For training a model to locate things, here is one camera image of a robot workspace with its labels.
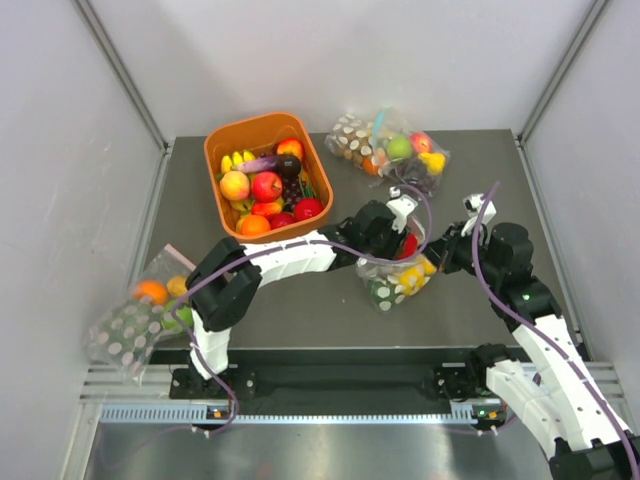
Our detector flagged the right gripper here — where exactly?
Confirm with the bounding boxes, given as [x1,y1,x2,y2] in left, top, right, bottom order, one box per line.
[418,220,503,285]

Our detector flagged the red fake apple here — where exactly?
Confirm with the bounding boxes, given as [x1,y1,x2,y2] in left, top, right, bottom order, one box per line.
[396,233,419,260]

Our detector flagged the polka dot zip bag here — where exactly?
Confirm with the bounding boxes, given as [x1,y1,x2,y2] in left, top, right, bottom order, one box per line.
[356,216,437,312]

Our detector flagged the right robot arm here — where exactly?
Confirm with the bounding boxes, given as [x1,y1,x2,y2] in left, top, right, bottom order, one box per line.
[424,222,639,479]

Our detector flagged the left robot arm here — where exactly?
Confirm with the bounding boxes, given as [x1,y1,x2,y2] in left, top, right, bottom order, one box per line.
[186,195,417,397]

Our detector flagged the yellow fake fruit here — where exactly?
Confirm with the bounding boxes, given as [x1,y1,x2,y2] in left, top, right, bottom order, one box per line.
[395,266,431,296]

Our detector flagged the purple fake grapes in bag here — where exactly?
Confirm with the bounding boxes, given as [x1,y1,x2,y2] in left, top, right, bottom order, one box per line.
[393,158,440,197]

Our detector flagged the yellow fake pear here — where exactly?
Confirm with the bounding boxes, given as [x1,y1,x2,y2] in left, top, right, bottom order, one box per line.
[418,152,447,176]

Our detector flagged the clear bag with fruit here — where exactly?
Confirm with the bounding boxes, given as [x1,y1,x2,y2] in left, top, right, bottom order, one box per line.
[371,108,450,197]

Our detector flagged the green fake apple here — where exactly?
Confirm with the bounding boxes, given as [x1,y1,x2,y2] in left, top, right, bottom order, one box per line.
[386,134,413,161]

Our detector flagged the red apple in bag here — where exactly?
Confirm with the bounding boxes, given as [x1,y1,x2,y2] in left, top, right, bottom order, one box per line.
[409,132,433,154]

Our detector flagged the brown polka dot bag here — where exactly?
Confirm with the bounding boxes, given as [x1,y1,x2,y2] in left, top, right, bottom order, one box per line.
[324,113,378,176]

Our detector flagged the fake eggplant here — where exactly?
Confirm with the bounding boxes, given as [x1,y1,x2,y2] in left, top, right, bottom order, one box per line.
[232,154,300,174]

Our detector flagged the fake banana bunch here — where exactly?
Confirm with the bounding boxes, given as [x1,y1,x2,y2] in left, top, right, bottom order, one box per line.
[220,150,256,174]

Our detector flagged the orange in left bag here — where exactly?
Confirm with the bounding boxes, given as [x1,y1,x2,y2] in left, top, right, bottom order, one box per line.
[132,280,170,306]

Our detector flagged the left zip bag with fruit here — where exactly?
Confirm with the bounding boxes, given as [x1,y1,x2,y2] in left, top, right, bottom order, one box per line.
[86,244,195,384]

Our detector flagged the dark red fruit in bin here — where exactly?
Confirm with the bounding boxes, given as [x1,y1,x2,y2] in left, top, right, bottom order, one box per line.
[293,198,324,222]

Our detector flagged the orange plastic bin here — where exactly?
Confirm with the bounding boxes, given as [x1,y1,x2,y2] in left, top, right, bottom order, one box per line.
[204,112,334,243]

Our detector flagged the orange in bin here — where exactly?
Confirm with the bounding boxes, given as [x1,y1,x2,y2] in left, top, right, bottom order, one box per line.
[239,215,271,237]

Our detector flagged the red yellow apple in bin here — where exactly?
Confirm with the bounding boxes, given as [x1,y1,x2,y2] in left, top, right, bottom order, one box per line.
[276,138,305,161]

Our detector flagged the peach in bin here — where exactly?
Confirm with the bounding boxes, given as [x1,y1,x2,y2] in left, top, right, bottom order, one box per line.
[219,171,251,201]

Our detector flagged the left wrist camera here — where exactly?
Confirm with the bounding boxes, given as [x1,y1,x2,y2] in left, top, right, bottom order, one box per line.
[386,187,419,233]

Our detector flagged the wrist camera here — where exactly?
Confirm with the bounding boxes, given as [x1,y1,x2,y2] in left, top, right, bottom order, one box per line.
[461,193,497,237]
[386,187,419,233]

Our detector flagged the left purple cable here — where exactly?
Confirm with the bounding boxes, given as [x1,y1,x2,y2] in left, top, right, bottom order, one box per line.
[170,183,434,434]

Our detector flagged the purple cable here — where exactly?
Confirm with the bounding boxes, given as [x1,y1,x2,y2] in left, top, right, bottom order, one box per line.
[170,183,434,434]
[471,180,640,464]

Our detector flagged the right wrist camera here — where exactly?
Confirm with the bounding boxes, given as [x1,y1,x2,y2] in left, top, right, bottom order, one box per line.
[461,193,497,237]

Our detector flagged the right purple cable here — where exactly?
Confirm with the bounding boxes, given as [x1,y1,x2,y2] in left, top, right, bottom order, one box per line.
[471,180,640,464]

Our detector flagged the grey cable duct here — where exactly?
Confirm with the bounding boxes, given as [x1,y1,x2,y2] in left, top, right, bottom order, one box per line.
[100,403,507,426]

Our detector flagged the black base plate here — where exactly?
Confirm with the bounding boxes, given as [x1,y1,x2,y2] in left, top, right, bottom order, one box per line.
[170,348,490,410]

